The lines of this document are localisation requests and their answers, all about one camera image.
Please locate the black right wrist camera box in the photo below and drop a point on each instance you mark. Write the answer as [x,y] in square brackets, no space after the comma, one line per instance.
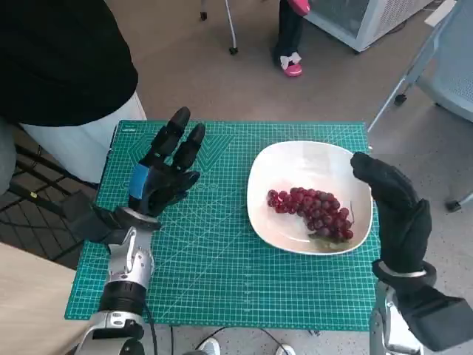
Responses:
[436,318]

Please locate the white plate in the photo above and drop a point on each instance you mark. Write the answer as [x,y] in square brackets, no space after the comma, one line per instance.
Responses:
[295,166]

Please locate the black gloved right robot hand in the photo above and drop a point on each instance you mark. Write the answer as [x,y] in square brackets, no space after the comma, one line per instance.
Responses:
[403,225]

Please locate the grey fabric object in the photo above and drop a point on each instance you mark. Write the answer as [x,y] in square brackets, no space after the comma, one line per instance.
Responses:
[6,159]

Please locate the green cutting mat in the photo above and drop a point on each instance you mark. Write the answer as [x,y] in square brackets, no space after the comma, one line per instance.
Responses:
[229,266]

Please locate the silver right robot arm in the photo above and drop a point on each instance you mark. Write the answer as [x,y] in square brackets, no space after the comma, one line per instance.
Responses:
[388,325]

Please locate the black metal rack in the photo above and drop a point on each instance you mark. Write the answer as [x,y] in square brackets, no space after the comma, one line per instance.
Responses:
[44,185]

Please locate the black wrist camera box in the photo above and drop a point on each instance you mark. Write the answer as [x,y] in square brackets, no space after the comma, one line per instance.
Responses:
[436,318]
[92,222]

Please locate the white shoe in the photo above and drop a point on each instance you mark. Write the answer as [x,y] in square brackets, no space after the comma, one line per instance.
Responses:
[285,350]
[210,347]

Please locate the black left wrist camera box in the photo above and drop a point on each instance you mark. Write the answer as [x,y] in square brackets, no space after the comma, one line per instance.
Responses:
[92,222]

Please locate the person in black top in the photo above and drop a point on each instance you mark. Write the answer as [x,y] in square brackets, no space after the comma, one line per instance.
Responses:
[55,55]

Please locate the red toy grape bunch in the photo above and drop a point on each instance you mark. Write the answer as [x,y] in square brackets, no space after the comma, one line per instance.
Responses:
[314,207]

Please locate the grey-blue office chair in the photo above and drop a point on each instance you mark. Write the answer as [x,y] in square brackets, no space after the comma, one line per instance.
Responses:
[447,74]

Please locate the person with pink slippers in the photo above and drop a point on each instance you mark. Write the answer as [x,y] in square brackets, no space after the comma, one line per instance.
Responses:
[290,29]

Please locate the white cabinet with glass door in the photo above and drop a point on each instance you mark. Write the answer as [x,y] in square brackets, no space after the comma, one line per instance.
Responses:
[369,18]

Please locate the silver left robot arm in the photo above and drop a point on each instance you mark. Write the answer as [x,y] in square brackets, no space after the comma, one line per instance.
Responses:
[129,262]

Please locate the light wooden table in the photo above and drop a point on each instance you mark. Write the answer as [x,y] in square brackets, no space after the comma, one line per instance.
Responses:
[26,296]

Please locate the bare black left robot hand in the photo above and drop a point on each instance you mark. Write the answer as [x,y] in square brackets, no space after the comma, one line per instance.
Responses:
[159,185]

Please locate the metal chair frame with casters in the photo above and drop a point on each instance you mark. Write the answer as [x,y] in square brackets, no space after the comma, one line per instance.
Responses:
[233,33]

